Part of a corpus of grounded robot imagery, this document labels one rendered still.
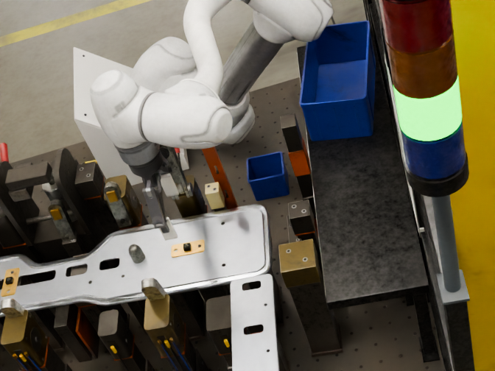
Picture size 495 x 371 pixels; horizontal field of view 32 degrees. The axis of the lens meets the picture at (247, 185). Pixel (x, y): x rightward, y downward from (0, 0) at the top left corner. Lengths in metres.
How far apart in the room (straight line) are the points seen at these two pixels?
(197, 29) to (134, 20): 2.88
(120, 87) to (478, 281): 0.78
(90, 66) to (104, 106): 1.09
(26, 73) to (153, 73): 2.22
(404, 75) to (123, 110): 0.92
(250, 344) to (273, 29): 0.77
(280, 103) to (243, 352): 1.17
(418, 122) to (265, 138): 1.83
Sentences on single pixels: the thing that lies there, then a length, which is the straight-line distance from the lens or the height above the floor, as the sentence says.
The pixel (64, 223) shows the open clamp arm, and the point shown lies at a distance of 2.25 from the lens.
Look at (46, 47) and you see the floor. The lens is 4.88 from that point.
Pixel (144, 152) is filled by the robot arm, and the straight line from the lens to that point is 1.82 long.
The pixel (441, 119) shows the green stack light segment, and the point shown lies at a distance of 0.94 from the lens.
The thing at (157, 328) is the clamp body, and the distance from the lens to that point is 1.94.
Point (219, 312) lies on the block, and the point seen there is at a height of 0.98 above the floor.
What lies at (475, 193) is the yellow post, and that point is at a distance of 1.24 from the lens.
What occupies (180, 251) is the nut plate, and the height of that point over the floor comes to 1.00.
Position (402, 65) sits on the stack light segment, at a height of 1.98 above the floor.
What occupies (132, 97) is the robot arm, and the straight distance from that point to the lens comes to 1.73.
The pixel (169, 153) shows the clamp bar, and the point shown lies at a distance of 2.09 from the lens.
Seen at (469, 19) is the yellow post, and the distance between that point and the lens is 1.04.
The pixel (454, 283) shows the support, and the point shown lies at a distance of 1.20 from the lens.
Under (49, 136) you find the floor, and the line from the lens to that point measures 4.27.
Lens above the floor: 2.55
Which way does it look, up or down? 45 degrees down
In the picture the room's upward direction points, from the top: 20 degrees counter-clockwise
